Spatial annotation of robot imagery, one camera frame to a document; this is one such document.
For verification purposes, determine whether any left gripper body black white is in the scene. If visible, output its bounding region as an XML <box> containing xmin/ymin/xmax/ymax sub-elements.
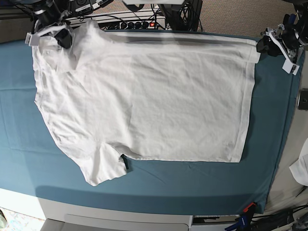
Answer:
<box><xmin>264</xmin><ymin>24</ymin><xmax>308</xmax><ymax>75</ymax></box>

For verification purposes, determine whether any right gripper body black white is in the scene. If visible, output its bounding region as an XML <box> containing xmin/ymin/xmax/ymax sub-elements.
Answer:
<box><xmin>25</xmin><ymin>9</ymin><xmax>70</xmax><ymax>46</ymax></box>

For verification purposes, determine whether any white T-shirt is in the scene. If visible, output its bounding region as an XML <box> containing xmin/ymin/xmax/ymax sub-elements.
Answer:
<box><xmin>32</xmin><ymin>21</ymin><xmax>260</xmax><ymax>186</ymax></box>

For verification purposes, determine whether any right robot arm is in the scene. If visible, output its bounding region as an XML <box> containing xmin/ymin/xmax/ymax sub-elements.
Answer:
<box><xmin>25</xmin><ymin>0</ymin><xmax>73</xmax><ymax>49</ymax></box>

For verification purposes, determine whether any blue black clamp top right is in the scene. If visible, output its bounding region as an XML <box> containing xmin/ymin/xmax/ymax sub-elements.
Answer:
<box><xmin>282</xmin><ymin>14</ymin><xmax>296</xmax><ymax>26</ymax></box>

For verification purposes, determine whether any blue black clamp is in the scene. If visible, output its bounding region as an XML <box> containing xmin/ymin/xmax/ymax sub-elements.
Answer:
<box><xmin>282</xmin><ymin>14</ymin><xmax>296</xmax><ymax>26</ymax></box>
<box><xmin>224</xmin><ymin>213</ymin><xmax>254</xmax><ymax>231</ymax></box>

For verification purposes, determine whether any smartphone at table edge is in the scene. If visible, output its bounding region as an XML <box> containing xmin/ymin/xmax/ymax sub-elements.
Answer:
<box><xmin>297</xmin><ymin>89</ymin><xmax>308</xmax><ymax>111</ymax></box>

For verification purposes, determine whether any teal table cloth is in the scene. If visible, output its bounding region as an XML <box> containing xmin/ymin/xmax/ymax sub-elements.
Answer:
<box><xmin>0</xmin><ymin>41</ymin><xmax>301</xmax><ymax>215</ymax></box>

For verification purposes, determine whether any white cloth at right edge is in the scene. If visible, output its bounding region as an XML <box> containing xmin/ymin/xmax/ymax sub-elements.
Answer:
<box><xmin>289</xmin><ymin>155</ymin><xmax>308</xmax><ymax>186</ymax></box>

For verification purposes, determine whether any orange black clamp bottom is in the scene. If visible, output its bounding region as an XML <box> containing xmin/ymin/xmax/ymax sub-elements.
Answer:
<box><xmin>243</xmin><ymin>202</ymin><xmax>257</xmax><ymax>214</ymax></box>

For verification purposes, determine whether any blue black clamp bottom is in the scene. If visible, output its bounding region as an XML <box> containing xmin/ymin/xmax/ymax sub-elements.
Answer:
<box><xmin>224</xmin><ymin>213</ymin><xmax>254</xmax><ymax>231</ymax></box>

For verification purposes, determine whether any white power strip red switch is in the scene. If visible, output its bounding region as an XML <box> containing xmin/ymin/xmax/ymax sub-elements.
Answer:
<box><xmin>103</xmin><ymin>20</ymin><xmax>167</xmax><ymax>31</ymax></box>

